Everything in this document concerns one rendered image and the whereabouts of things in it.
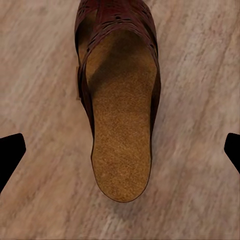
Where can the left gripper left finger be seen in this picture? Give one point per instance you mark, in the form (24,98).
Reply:
(12,149)

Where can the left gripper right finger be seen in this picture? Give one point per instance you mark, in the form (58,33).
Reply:
(232,149)

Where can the sandal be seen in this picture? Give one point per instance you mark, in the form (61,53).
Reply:
(118,82)

